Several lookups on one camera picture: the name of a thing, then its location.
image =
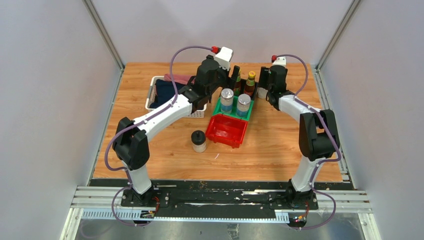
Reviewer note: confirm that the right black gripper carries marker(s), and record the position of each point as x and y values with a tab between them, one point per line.
265	75

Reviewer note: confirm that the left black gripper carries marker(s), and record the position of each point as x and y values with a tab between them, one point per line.
228	82

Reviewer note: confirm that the black cap shaker back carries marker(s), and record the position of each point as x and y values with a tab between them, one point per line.
262	92

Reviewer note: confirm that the black cap shaker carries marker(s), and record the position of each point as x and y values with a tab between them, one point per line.
198	139
262	92

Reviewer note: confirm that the yellow cap sauce bottle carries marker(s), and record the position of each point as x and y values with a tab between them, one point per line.
250	83
237	87

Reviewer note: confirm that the silver lid jar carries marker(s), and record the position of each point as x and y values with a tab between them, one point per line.
243	105
226	100

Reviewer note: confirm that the silver lid jar back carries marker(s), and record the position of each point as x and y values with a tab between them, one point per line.
243	105

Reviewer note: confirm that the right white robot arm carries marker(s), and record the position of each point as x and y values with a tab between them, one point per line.
318	134

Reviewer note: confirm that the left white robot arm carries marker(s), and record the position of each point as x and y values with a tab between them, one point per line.
131	143

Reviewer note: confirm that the black plastic bin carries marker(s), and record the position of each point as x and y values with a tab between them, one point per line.
230	83

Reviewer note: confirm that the green plastic bin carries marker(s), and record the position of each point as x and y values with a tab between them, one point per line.
233	113

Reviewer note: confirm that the pink cloth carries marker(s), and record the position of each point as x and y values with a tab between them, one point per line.
177	78

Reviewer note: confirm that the red plastic bin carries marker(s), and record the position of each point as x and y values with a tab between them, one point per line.
226	130

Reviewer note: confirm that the dark blue cloth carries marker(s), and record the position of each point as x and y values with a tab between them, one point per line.
164	92

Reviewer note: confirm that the black cap shaker front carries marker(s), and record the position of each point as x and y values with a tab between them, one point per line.
198	139

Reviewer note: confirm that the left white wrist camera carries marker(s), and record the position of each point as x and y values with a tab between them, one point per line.
223	55

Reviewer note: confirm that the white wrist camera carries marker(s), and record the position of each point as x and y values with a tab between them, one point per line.
278	60
223	55

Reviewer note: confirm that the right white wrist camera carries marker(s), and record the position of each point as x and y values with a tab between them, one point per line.
278	60

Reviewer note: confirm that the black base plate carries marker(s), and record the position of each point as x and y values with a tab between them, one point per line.
229	201

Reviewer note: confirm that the aluminium rail frame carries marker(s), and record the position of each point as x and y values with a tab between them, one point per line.
92	215

